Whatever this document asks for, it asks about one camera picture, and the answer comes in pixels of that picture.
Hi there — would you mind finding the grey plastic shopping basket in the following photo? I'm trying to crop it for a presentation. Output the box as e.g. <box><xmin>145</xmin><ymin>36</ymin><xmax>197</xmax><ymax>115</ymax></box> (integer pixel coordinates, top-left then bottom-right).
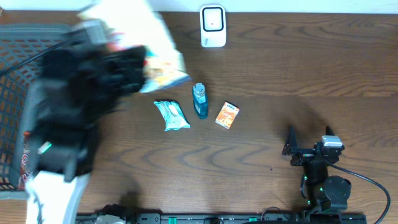
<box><xmin>1</xmin><ymin>24</ymin><xmax>70</xmax><ymax>200</ymax></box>

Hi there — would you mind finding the blue mouthwash bottle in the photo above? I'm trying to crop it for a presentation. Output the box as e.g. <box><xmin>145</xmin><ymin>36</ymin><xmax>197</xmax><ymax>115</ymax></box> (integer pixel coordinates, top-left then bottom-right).
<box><xmin>192</xmin><ymin>83</ymin><xmax>208</xmax><ymax>119</ymax></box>

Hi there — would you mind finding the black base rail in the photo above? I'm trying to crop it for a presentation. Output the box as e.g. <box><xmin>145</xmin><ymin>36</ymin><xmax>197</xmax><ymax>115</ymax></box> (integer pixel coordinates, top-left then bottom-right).
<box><xmin>75</xmin><ymin>204</ymin><xmax>367</xmax><ymax>224</ymax></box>

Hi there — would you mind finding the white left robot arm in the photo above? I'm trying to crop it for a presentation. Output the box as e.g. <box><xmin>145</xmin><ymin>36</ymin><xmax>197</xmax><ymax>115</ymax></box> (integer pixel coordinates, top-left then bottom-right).
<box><xmin>24</xmin><ymin>47</ymin><xmax>146</xmax><ymax>223</ymax></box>

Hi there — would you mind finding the teal wet wipes pack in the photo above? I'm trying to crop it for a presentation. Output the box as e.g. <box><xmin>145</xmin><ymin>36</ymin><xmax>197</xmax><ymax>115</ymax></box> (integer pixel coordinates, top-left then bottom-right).
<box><xmin>154</xmin><ymin>101</ymin><xmax>191</xmax><ymax>131</ymax></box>

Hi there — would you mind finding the red Top chocolate bar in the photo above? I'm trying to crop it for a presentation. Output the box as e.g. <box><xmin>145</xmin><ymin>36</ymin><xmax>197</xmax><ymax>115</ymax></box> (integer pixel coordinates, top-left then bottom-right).
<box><xmin>18</xmin><ymin>131</ymin><xmax>32</xmax><ymax>190</ymax></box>

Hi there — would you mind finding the yellow white snack bag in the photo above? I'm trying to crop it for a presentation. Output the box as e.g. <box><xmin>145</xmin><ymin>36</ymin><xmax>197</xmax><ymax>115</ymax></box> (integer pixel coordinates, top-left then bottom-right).
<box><xmin>78</xmin><ymin>0</ymin><xmax>190</xmax><ymax>93</ymax></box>

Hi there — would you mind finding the orange tissue pack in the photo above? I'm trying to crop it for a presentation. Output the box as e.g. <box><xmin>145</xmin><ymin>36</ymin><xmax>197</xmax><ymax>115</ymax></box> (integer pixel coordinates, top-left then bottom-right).
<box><xmin>215</xmin><ymin>102</ymin><xmax>240</xmax><ymax>129</ymax></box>

